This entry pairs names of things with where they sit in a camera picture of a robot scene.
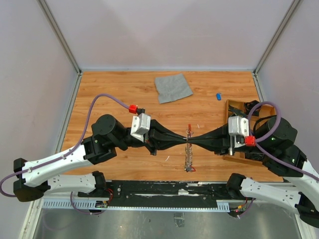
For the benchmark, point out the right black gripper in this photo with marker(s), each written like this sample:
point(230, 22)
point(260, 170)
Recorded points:
point(218, 140)

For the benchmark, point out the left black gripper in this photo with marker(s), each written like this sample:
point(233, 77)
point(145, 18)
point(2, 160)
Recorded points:
point(153, 139)

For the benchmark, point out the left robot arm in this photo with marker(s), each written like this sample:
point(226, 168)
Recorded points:
point(47, 176)

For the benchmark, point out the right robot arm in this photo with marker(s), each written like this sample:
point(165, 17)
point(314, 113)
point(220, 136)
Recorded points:
point(275, 141)

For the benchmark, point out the wooden compartment tray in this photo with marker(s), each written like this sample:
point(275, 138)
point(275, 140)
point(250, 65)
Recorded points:
point(234, 108)

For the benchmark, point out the blue key tag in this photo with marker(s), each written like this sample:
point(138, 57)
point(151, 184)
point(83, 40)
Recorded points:
point(218, 96)

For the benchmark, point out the grey cloth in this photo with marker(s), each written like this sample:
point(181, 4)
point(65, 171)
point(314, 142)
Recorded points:
point(172, 88)

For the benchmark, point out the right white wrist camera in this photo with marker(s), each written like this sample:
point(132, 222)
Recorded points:
point(238, 125)

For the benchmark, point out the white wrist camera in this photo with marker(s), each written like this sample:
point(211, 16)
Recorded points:
point(140, 126)
point(238, 125)

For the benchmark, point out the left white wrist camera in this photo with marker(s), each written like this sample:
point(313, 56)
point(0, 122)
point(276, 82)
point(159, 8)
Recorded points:
point(140, 126)

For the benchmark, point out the black mounting rail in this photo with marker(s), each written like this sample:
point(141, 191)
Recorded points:
point(163, 194)

